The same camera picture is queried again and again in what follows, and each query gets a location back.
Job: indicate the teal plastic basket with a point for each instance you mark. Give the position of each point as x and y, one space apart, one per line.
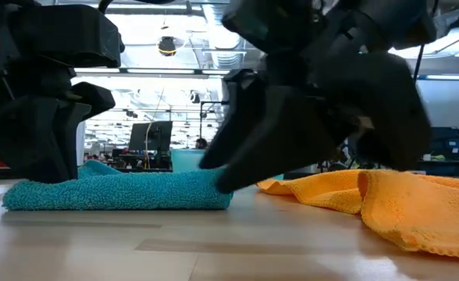
188 160

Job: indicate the person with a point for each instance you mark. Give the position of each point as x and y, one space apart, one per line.
201 143

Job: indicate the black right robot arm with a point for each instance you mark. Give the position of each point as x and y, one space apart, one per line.
389 19

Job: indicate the black background monitor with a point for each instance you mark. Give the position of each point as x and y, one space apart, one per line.
151 136

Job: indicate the black equipment rack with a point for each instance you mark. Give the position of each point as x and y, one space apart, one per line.
448 144

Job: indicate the black ceiling dome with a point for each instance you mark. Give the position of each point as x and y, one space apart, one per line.
167 47

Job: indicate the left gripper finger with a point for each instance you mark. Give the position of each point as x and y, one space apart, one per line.
38 140
97 99

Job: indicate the blue microfiber towel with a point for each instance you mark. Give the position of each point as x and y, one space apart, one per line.
116 193

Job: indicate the orange microfiber towel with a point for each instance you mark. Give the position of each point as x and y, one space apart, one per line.
409 210

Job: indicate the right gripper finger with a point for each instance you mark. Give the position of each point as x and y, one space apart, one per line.
241 109
284 136

